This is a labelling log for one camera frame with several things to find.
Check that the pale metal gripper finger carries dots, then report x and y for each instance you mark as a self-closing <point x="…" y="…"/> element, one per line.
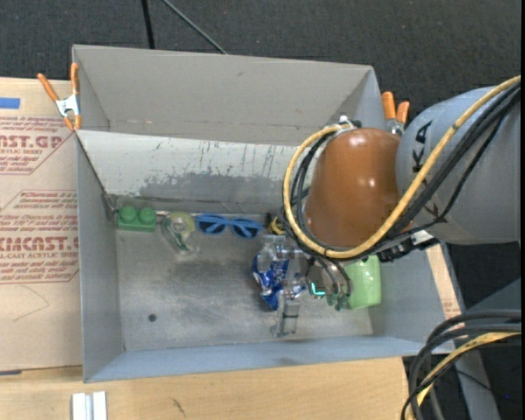
<point x="288" y="315"/>
<point x="279" y="249"/>

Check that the small yellow and black object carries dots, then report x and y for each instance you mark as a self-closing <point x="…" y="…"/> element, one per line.
<point x="275" y="226"/>

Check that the blue crumpled foil packet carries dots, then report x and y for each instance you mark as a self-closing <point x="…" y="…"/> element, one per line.
<point x="266" y="278"/>

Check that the blue sunglasses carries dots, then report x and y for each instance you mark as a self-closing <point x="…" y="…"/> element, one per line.
<point x="245" y="228"/>

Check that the pale green cup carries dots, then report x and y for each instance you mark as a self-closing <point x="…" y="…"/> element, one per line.
<point x="365" y="282"/>

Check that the grey metal bin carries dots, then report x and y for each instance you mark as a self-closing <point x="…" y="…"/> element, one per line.
<point x="201" y="287"/>

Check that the clear green tape dispenser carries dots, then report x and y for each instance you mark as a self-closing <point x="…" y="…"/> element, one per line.
<point x="178" y="230"/>

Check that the green toy building block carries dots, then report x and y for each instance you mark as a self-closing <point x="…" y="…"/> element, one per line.
<point x="135" y="220"/>

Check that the brown cardboard board red print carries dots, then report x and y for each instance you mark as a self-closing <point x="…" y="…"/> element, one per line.
<point x="35" y="304"/>

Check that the black cylinder on white bracket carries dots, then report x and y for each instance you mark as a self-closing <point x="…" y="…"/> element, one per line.
<point x="396" y="252"/>

